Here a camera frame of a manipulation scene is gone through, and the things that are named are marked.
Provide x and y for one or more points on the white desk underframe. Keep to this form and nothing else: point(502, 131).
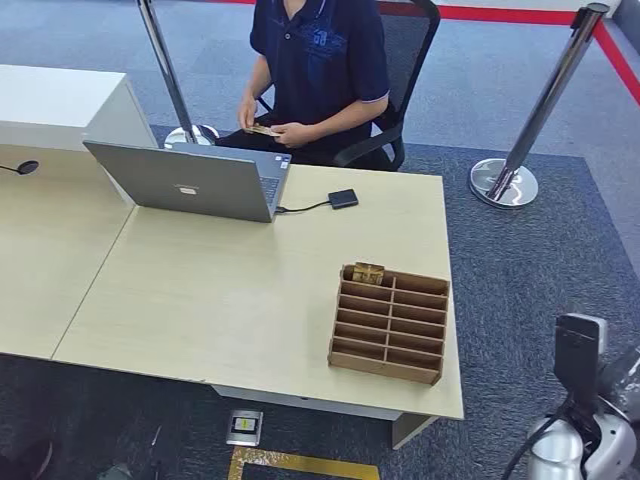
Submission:
point(410, 430)

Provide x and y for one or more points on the black round desk puck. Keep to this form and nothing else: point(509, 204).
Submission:
point(27, 167)

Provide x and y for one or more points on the brown card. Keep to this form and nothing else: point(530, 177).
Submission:
point(263, 130)

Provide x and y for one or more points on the person's left hand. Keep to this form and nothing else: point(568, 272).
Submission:
point(292, 136)

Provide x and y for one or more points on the person's right forearm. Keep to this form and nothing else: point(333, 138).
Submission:
point(257, 83)

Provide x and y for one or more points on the grey laptop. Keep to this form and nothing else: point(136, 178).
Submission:
point(190, 185)

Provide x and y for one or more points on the white cabinet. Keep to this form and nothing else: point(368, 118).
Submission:
point(50, 99)

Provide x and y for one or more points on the silver floor socket box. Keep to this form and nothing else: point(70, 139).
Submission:
point(244, 428)

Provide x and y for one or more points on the black mesh office chair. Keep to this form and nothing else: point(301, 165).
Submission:
point(410, 46)

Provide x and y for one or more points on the wooden slotted card holder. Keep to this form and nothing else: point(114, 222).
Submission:
point(387, 331)

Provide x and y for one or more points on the red barrier belt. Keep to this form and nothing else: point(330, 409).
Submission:
point(620, 63)
point(500, 13)

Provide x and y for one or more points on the person's left forearm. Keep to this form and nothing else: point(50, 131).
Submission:
point(345, 116)

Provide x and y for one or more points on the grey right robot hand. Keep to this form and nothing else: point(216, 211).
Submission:
point(625, 384)

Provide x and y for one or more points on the chrome stanchion post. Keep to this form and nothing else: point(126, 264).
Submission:
point(167, 73)
point(545, 99)

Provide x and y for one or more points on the person's right hand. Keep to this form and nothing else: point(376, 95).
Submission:
point(247, 109)

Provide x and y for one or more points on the black external drive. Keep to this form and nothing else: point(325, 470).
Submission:
point(343, 199)

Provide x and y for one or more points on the person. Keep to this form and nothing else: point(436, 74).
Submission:
point(320, 60)

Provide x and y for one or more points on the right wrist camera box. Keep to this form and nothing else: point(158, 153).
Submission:
point(577, 351)

